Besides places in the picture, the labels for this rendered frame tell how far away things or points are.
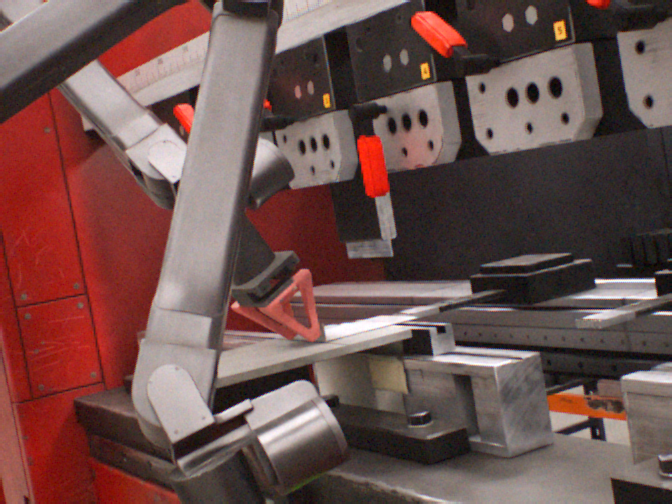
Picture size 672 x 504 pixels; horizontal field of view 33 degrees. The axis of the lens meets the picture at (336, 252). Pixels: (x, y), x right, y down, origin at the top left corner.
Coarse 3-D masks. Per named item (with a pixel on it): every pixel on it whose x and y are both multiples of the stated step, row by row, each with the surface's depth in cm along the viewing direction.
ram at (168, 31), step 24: (192, 0) 156; (336, 0) 124; (360, 0) 120; (384, 0) 116; (168, 24) 165; (192, 24) 158; (288, 24) 134; (312, 24) 130; (336, 24) 125; (120, 48) 183; (144, 48) 174; (168, 48) 166; (120, 72) 185; (192, 72) 161; (144, 96) 178; (168, 96) 170
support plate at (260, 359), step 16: (352, 336) 129; (368, 336) 127; (384, 336) 126; (400, 336) 127; (224, 352) 135; (240, 352) 132; (256, 352) 130; (272, 352) 128; (288, 352) 126; (304, 352) 123; (320, 352) 122; (336, 352) 123; (352, 352) 124; (224, 368) 122; (240, 368) 120; (256, 368) 118; (272, 368) 119; (288, 368) 120; (224, 384) 116
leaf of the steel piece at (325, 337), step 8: (320, 328) 129; (336, 328) 137; (344, 328) 136; (352, 328) 135; (360, 328) 133; (368, 328) 132; (376, 328) 132; (296, 336) 134; (320, 336) 129; (328, 336) 131; (336, 336) 130; (344, 336) 129
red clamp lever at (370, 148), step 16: (352, 112) 117; (368, 112) 117; (384, 112) 119; (368, 128) 118; (368, 144) 117; (368, 160) 117; (384, 160) 118; (368, 176) 117; (384, 176) 118; (368, 192) 118; (384, 192) 118
